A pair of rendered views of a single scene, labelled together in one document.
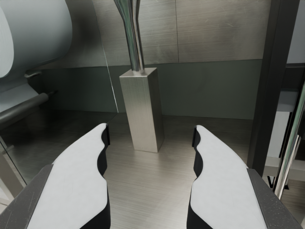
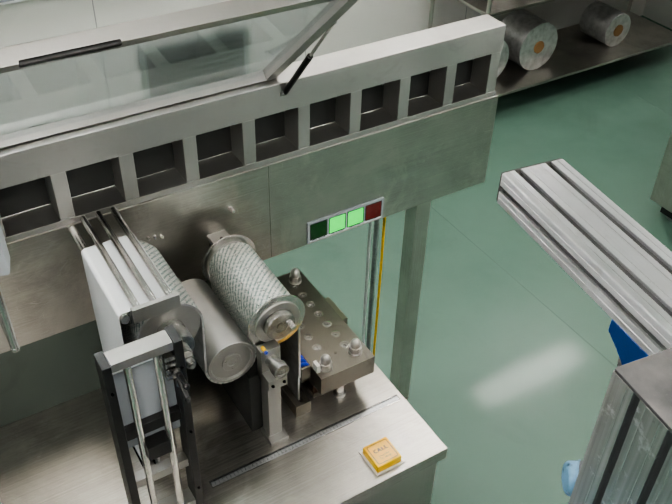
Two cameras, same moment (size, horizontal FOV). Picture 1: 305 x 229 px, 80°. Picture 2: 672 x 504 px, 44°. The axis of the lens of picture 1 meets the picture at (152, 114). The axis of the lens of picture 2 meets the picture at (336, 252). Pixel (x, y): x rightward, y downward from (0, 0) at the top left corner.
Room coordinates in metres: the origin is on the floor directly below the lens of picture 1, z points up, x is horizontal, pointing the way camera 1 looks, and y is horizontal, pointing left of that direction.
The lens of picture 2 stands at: (-0.73, 0.45, 2.59)
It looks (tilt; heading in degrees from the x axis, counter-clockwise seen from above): 39 degrees down; 305
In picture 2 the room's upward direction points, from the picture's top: 2 degrees clockwise
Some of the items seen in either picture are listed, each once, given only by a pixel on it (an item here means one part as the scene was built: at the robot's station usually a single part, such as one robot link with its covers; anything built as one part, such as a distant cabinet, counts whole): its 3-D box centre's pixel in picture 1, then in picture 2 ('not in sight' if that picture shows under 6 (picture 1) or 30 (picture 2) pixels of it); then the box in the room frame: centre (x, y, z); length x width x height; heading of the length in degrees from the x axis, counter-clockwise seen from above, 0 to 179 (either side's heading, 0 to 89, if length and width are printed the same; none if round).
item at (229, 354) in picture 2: not in sight; (209, 329); (0.34, -0.54, 1.18); 0.26 x 0.12 x 0.12; 157
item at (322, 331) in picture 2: not in sight; (309, 328); (0.26, -0.83, 1.00); 0.40 x 0.16 x 0.06; 157
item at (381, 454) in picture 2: not in sight; (381, 454); (-0.10, -0.66, 0.91); 0.07 x 0.07 x 0.02; 67
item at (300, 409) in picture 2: not in sight; (277, 373); (0.27, -0.70, 0.92); 0.28 x 0.04 x 0.04; 157
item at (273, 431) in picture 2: not in sight; (273, 395); (0.15, -0.55, 1.05); 0.06 x 0.05 x 0.31; 157
